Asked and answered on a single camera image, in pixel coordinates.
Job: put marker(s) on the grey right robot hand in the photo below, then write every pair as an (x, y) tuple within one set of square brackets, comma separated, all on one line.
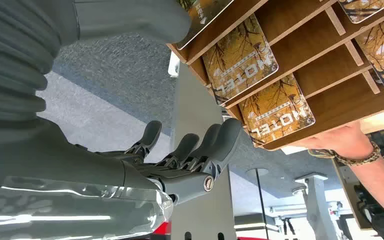
[(62, 172)]

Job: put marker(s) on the wooden card rack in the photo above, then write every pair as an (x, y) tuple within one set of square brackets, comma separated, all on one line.
[(328, 66)]

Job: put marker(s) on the hotel key card, arrow print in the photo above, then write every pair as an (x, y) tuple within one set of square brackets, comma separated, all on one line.
[(205, 15)]

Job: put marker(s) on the red object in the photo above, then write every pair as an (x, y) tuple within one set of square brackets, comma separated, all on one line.
[(162, 228)]

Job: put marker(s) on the ribbed grey right arm sleeve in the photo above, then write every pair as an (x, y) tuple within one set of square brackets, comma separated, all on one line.
[(13, 56)]

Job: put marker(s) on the grey desk side panel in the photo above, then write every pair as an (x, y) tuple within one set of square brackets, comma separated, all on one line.
[(198, 109)]

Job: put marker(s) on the small white box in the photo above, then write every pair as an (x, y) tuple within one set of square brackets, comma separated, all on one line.
[(173, 64)]

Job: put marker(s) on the white pedestal stand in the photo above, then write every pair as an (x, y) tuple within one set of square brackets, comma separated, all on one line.
[(316, 205)]

